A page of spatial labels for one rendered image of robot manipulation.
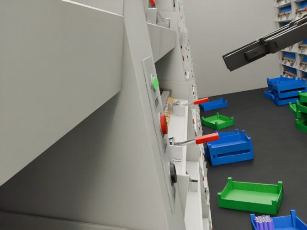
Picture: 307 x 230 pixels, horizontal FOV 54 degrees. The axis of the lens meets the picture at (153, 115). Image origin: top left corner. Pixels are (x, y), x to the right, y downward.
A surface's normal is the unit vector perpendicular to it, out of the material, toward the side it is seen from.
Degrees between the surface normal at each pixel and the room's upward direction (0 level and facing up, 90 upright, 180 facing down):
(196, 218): 15
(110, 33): 105
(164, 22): 90
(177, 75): 90
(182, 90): 90
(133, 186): 90
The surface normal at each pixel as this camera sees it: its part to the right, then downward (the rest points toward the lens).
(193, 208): 0.07, -0.96
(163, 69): -0.11, 0.25
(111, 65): 0.99, 0.10
